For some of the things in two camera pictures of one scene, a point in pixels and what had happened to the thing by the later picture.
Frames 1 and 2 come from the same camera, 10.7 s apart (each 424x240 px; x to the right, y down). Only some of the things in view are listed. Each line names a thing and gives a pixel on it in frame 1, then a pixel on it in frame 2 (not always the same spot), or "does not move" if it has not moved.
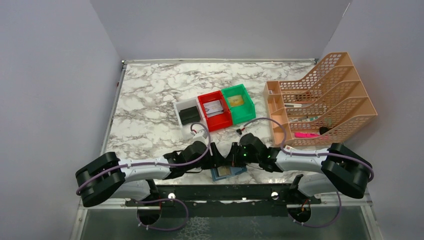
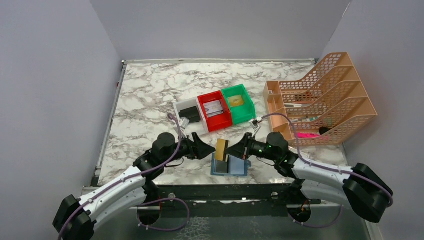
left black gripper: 215,160 → 195,145
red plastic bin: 220,120 does not move
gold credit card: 224,171 → 220,149
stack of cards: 213,108 does not move
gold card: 236,100 does not move
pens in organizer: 300,119 does not move
